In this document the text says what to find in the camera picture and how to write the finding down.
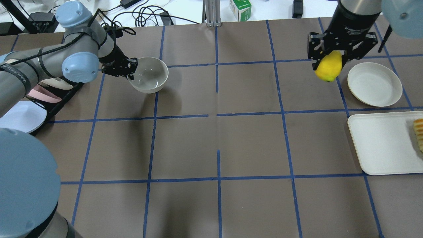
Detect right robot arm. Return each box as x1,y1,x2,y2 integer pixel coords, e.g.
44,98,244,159
308,0,423,71

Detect sliced orange pieces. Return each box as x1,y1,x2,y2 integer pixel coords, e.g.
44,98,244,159
413,118,423,152

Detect yellow lemon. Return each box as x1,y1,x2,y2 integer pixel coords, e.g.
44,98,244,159
315,50,343,82

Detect white rectangular tray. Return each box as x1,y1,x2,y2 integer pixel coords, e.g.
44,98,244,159
347,111,423,175

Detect beige ceramic bowl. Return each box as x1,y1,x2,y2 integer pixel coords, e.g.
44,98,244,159
128,57,169,94

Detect green white carton box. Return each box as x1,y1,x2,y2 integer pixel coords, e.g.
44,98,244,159
230,0,252,21

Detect black dish rack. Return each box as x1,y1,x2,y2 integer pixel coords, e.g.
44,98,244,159
25,83,84,136

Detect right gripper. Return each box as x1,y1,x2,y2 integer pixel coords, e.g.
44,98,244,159
308,7,379,70

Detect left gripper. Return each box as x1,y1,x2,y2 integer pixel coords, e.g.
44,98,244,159
101,57,138,81

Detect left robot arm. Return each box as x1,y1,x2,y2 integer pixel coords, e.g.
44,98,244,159
1,1,138,238

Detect blue plate in rack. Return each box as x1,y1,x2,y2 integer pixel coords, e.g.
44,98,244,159
0,101,47,134

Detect aluminium frame post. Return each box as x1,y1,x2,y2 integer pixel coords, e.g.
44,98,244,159
203,0,222,27

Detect white shallow plate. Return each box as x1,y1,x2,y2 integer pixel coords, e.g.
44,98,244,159
347,62,403,107

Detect cream plate in rack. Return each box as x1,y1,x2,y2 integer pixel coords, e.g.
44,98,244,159
1,59,71,94

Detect pink plate in rack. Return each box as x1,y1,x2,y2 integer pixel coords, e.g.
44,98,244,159
27,84,62,103

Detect black power adapter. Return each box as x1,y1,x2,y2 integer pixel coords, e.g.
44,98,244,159
120,0,141,9

